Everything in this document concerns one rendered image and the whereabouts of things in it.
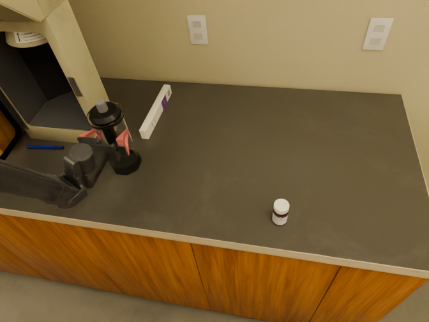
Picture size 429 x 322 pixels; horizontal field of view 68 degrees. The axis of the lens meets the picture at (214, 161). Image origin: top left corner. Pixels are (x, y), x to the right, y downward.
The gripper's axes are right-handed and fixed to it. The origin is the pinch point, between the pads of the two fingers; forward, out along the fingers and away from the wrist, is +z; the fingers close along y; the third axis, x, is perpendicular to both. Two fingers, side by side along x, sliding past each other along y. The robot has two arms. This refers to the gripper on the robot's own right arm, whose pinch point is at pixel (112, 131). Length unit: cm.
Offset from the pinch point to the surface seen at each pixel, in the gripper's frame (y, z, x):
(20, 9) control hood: 9.6, 0.0, -36.4
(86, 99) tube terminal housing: 10.0, 7.4, -5.5
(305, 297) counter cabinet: -64, -19, 59
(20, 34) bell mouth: 22.7, 9.3, -25.5
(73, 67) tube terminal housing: 9.9, 8.3, -16.3
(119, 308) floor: 25, -23, 110
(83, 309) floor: 44, -27, 110
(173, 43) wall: -5, 50, -1
